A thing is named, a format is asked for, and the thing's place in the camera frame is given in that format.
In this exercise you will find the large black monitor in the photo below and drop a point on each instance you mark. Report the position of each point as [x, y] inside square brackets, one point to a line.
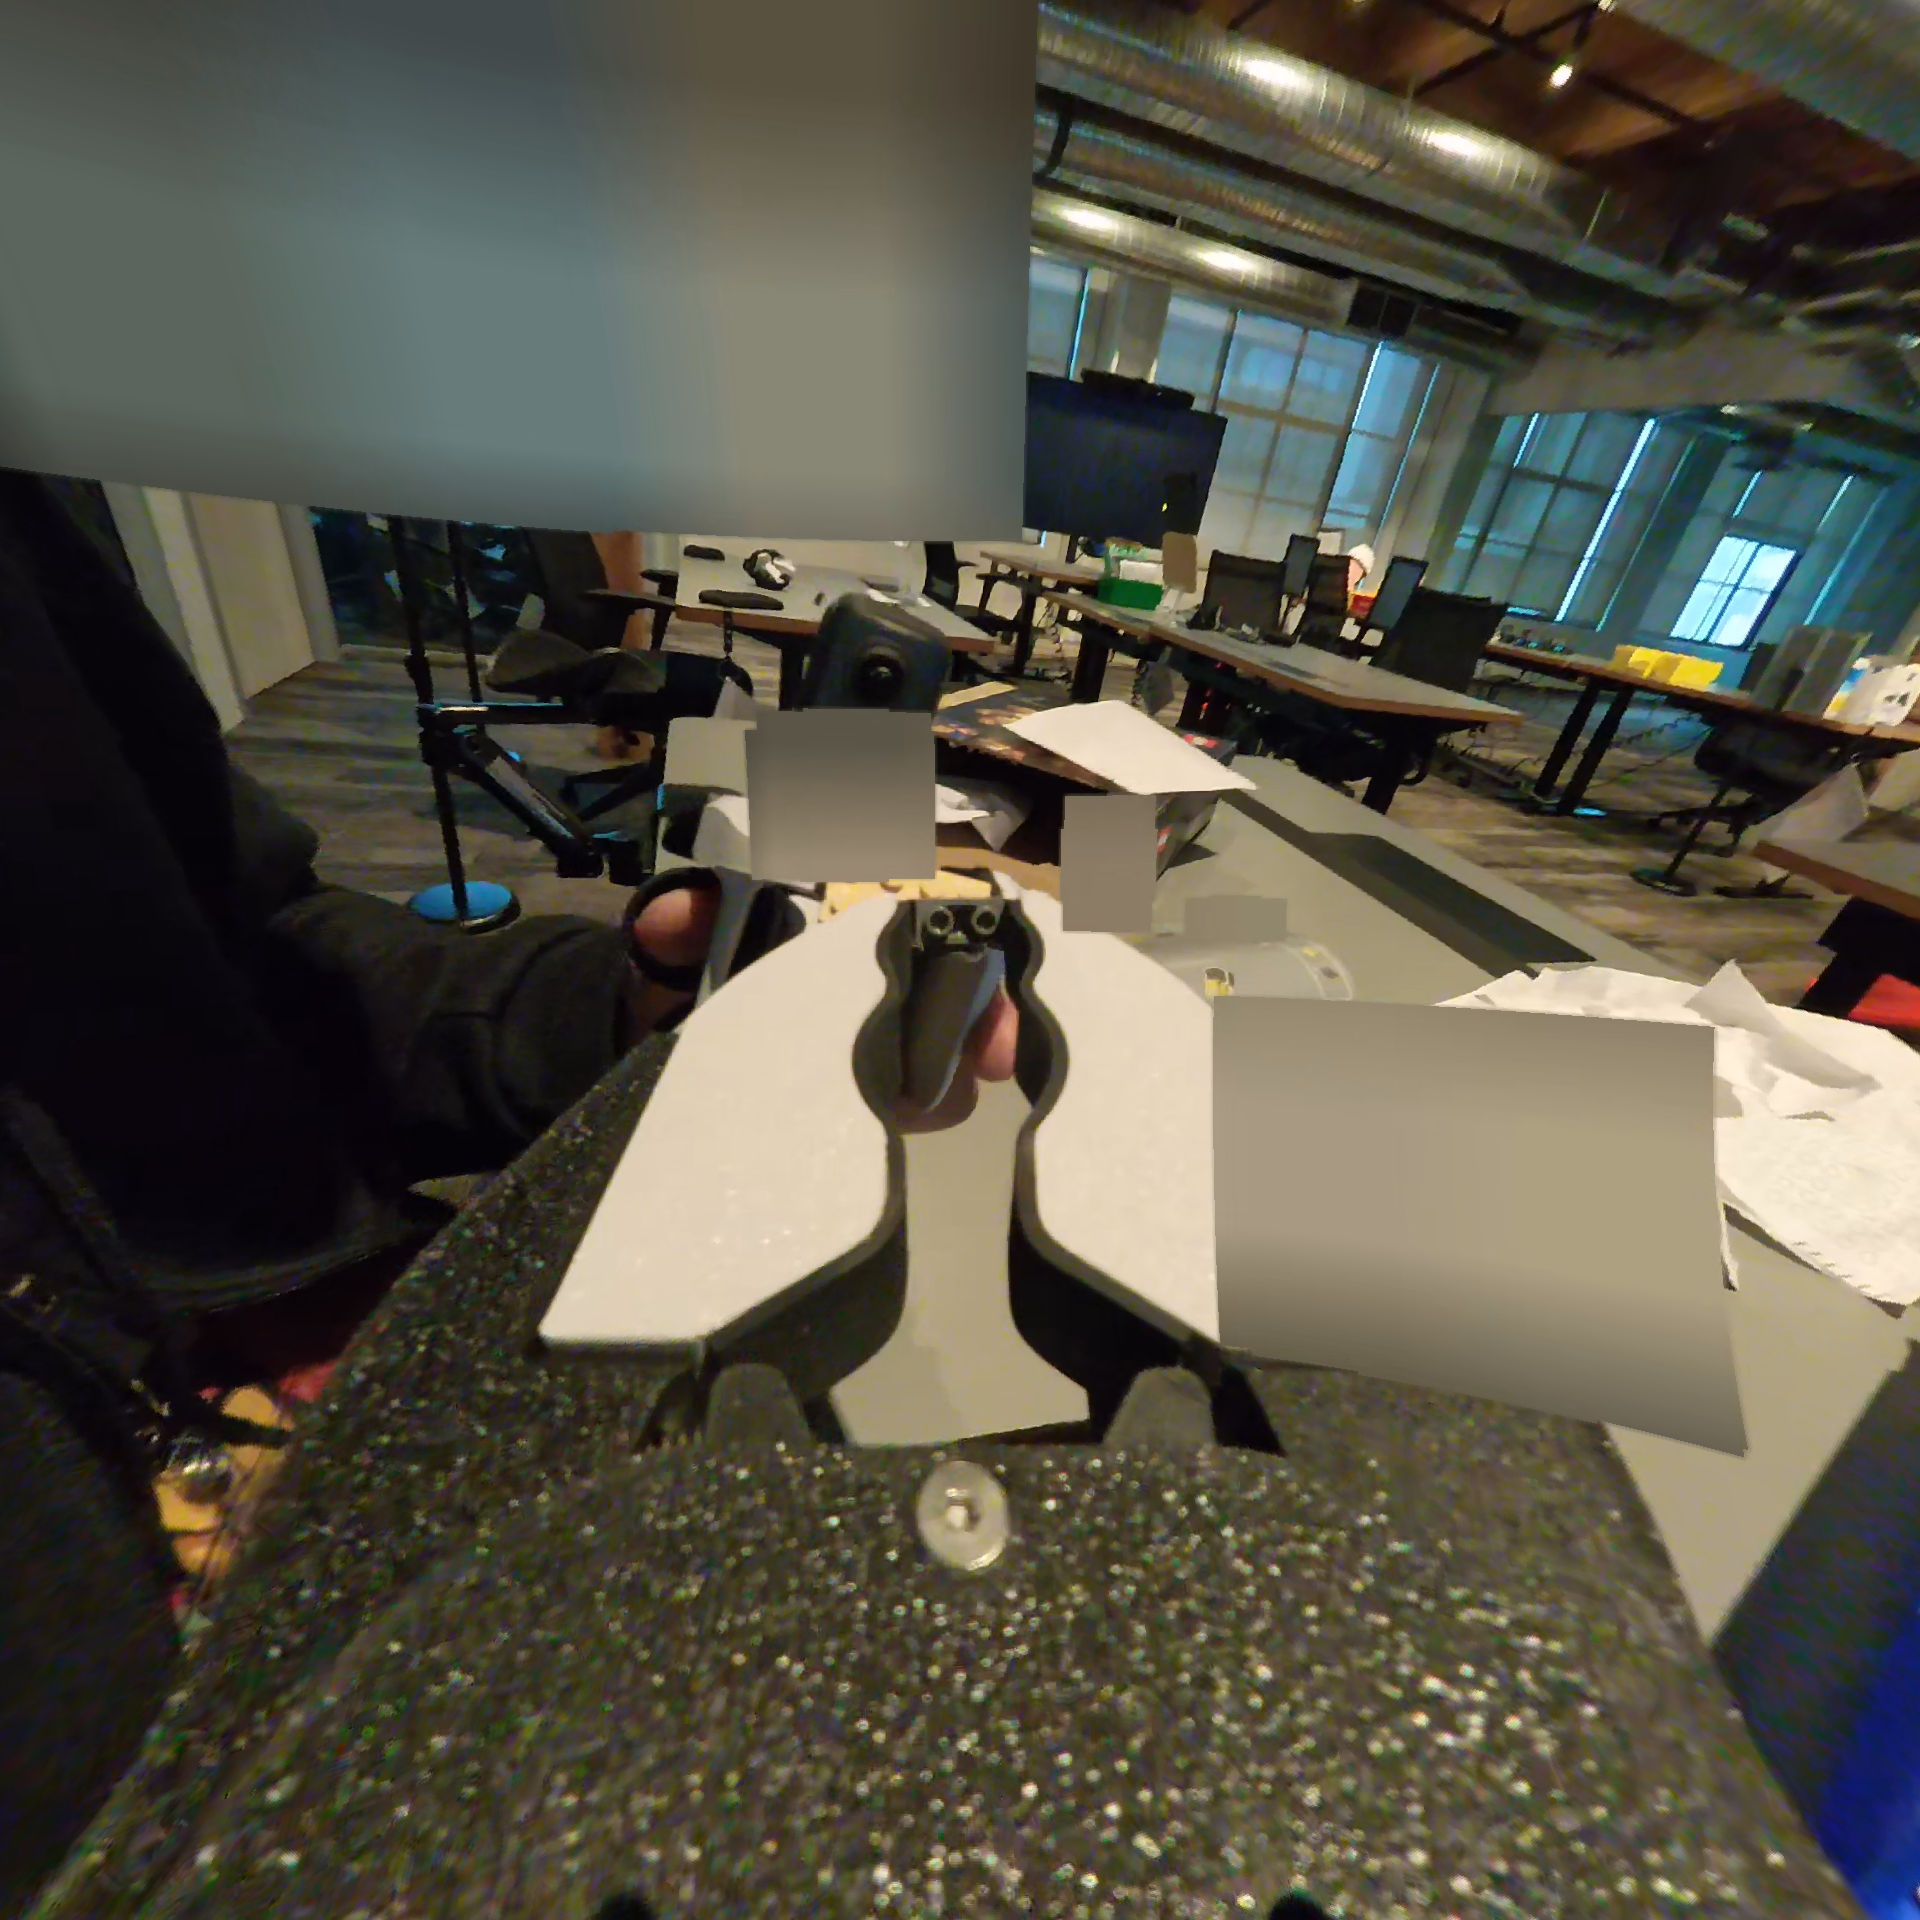
[1118, 459]

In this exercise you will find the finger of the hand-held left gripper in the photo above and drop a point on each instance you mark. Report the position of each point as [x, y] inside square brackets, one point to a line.
[701, 782]

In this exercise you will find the flat white paper sheet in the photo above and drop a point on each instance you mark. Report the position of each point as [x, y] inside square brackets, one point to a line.
[1125, 743]

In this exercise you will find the black office chair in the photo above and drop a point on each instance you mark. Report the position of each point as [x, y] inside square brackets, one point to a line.
[601, 662]
[1242, 593]
[1456, 639]

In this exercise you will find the small grey toy brick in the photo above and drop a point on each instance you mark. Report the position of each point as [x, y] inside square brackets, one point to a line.
[961, 927]

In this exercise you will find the large silver ventilation duct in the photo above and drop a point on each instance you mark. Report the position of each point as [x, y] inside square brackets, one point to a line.
[1322, 104]

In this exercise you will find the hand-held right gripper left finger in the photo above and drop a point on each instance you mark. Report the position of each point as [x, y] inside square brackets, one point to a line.
[722, 1170]

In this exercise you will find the grey office table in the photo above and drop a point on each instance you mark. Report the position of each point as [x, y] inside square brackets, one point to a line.
[855, 570]

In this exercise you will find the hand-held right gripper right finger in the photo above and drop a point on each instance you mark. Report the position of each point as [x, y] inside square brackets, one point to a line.
[1141, 1142]

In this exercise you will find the long wooden-edged table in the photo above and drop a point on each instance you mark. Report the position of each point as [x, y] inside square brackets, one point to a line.
[1322, 662]

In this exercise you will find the black stand with blue base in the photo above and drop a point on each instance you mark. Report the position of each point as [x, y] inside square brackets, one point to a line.
[495, 763]

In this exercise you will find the thin silver ventilation duct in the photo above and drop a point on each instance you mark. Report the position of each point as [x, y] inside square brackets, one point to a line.
[1202, 254]

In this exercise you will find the yellow bins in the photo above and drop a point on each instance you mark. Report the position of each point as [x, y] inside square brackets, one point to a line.
[1664, 663]

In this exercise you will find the person's torso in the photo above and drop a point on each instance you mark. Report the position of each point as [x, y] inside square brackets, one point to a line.
[76, 1500]

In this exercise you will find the person's left forearm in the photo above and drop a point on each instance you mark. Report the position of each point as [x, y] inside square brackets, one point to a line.
[302, 900]

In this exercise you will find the green box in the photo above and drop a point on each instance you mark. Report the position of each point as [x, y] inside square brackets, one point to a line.
[1134, 583]

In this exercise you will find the open cardboard box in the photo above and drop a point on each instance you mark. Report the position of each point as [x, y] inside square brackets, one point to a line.
[985, 727]

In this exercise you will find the grey desk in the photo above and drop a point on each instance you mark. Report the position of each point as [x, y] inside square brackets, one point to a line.
[1815, 1440]

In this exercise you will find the person's left hand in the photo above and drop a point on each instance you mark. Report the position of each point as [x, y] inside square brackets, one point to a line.
[961, 1087]

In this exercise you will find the large crumpled white paper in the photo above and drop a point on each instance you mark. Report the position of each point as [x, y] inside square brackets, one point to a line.
[1815, 1142]

